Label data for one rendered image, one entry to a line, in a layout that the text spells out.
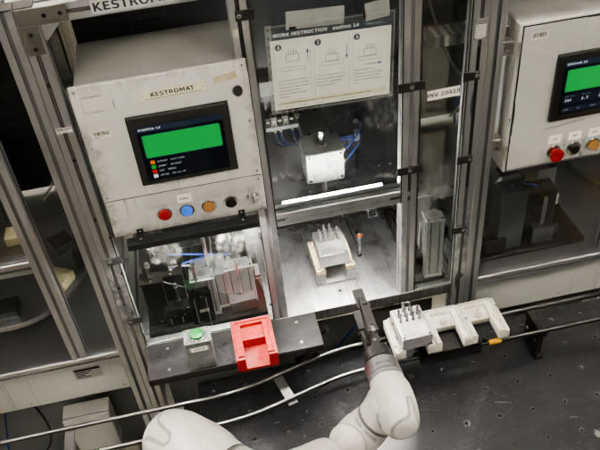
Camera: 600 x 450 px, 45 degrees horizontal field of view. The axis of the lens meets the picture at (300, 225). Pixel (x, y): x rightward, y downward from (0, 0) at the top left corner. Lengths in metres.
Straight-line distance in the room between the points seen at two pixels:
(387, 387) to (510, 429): 0.66
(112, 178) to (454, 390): 1.27
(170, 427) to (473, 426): 1.17
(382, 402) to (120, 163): 0.87
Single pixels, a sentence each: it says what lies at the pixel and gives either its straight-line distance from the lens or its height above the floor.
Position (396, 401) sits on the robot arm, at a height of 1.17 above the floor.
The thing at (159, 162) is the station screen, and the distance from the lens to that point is 1.87.
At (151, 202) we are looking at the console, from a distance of 1.97.
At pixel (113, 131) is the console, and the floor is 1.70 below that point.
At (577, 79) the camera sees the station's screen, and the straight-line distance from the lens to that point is 2.09.
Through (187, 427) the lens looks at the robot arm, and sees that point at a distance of 1.46.
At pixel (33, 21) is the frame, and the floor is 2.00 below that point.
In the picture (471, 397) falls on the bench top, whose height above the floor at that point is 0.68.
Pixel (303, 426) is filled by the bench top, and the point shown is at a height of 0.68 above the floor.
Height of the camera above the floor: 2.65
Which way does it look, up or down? 41 degrees down
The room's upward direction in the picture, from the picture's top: 6 degrees counter-clockwise
